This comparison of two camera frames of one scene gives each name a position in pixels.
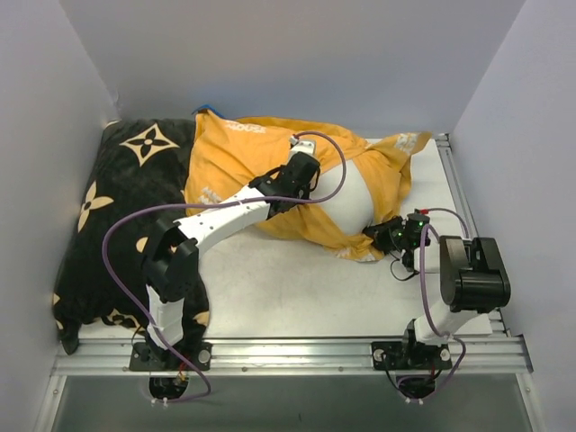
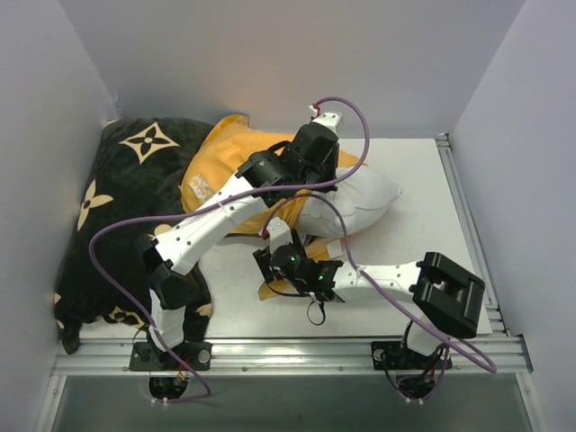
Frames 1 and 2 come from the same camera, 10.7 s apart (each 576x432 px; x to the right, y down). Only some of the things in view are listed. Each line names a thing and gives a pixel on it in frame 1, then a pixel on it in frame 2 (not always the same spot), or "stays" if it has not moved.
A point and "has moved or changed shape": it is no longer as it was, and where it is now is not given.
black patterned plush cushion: (135, 180) stays
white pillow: (352, 211) has moved or changed shape
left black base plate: (142, 356) stays
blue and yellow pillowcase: (226, 155) has moved or changed shape
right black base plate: (410, 355) stays
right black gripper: (378, 232) → (263, 263)
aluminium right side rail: (497, 328) stays
